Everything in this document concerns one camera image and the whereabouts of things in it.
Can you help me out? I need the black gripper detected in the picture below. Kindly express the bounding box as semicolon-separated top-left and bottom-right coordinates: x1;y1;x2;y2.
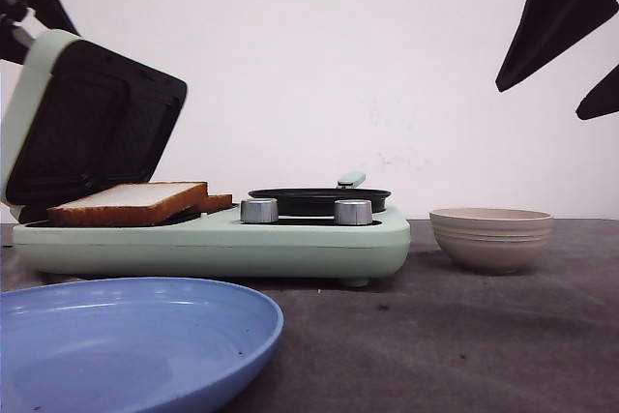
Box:
0;0;78;65

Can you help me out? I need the silver knob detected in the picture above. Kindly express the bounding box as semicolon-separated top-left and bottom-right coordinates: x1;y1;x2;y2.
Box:
334;199;373;226
240;198;279;224

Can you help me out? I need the blue plate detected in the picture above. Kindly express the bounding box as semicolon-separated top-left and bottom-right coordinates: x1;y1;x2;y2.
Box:
1;278;284;412

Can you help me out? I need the black round frying pan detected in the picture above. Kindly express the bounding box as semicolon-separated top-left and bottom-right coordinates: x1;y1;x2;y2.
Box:
248;171;392;217

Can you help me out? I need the left silver knob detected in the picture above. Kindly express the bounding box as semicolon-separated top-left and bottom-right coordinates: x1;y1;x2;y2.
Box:
240;198;279;224

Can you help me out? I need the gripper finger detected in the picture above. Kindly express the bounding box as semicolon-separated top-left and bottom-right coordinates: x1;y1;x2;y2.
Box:
576;69;619;120
495;0;618;92

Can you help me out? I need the mint green hinged lid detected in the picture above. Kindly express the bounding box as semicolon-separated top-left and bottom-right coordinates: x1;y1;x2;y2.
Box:
1;29;188;223

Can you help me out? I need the right silver knob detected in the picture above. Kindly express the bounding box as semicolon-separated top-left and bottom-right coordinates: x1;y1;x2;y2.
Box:
334;199;373;226

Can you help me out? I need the mint green breakfast maker base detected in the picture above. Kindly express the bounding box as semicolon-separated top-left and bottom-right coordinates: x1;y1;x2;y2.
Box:
13;207;410;286

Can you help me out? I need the bread slice with brown crust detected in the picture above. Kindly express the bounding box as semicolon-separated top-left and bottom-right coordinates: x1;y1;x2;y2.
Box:
190;194;232;214

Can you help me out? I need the beige ribbed bowl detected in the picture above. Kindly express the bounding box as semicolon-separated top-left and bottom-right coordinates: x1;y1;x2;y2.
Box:
429;207;553;275

